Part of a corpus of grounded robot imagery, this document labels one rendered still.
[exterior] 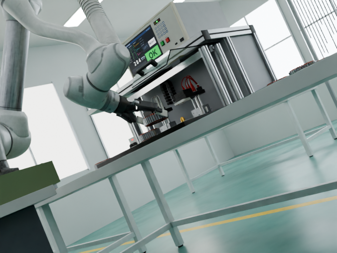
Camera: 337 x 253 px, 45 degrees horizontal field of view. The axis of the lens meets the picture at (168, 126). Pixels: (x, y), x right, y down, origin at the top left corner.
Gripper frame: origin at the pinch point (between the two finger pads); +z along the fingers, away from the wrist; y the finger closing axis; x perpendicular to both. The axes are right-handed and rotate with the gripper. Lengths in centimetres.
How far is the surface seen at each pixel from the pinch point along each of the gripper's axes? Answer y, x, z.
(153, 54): -11.7, 42.1, 8.2
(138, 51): -21, 47, 5
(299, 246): 5, -45, 89
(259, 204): -29, -15, 106
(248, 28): 23, 55, 42
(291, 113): -102, 133, 282
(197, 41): 17.8, 33.7, 9.4
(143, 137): -22.8, 1.5, 11.6
